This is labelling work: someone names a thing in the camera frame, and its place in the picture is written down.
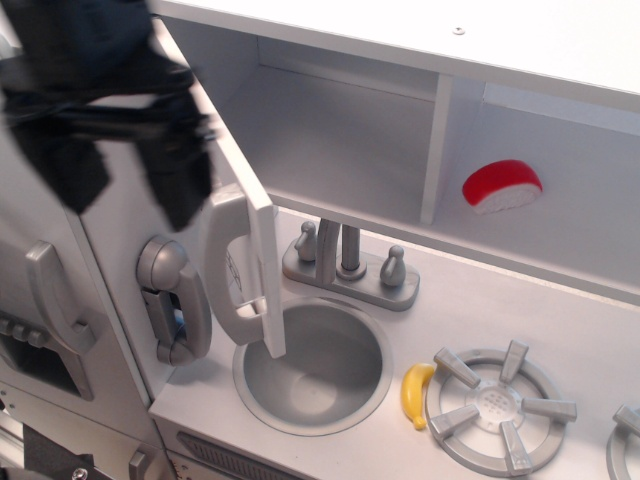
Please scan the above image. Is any round metal sink bowl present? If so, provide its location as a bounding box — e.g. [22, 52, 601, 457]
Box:
[233, 298, 393, 436]

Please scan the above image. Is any grey ice dispenser panel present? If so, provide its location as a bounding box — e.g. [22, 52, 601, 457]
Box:
[1, 311, 94, 401]

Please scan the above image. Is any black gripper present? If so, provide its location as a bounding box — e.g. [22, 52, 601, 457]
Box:
[1, 1, 212, 231]

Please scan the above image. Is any white microwave door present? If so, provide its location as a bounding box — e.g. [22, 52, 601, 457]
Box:
[149, 17, 286, 360]

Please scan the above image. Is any grey toy faucet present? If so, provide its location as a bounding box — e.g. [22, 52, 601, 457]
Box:
[282, 219, 420, 312]

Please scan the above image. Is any grey fridge door handle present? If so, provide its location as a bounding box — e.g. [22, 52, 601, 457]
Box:
[25, 241, 96, 355]

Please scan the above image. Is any grey toy telephone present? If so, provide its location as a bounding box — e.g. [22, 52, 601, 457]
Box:
[136, 236, 212, 367]

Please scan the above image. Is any grey oven handle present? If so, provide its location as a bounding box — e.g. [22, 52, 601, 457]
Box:
[128, 449, 151, 480]

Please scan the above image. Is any yellow toy banana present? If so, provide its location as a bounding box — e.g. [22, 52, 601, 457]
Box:
[400, 363, 436, 431]

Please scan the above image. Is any red white toy sushi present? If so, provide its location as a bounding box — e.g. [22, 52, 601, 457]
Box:
[462, 159, 543, 215]

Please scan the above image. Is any grey toy stove burner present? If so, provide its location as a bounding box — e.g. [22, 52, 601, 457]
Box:
[425, 340, 577, 478]

